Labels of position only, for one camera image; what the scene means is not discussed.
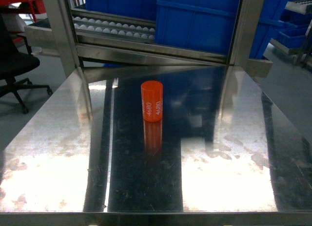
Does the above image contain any orange cylindrical capacitor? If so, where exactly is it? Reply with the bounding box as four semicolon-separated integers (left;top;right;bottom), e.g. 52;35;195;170
141;80;163;122

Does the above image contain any large blue plastic crate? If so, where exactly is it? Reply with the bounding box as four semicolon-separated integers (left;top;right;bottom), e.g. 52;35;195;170
155;0;288;59

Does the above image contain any stainless steel flow rack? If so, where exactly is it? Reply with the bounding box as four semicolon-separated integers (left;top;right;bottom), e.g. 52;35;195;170
25;0;272;77

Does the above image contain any blue crate rear left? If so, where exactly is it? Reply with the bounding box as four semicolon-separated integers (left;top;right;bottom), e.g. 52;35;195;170
85;0;157;20

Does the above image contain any black office chair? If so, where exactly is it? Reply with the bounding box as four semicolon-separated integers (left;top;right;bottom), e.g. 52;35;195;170
0;18;53;114

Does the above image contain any small blue bin right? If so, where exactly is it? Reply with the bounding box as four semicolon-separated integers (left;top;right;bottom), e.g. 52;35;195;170
277;26;308;48

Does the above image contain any steel shelf rack right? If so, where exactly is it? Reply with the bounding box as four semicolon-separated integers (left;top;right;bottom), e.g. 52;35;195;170
270;0;312;68

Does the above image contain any red metal table frame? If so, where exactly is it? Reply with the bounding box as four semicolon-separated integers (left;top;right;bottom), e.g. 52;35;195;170
0;0;46;43

